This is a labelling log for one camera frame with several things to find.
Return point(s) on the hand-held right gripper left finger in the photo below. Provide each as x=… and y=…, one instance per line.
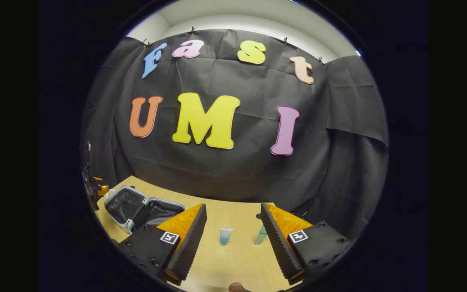
x=185, y=251

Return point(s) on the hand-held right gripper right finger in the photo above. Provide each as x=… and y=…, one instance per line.
x=282, y=247

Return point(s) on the light blue suitcase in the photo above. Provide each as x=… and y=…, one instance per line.
x=124, y=207

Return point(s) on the black backdrop cloth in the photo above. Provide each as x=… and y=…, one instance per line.
x=233, y=174

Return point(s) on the green bottle with blue cap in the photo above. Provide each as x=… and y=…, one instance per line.
x=260, y=236

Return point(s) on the blue gradient cosmetic tube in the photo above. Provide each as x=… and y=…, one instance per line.
x=225, y=237

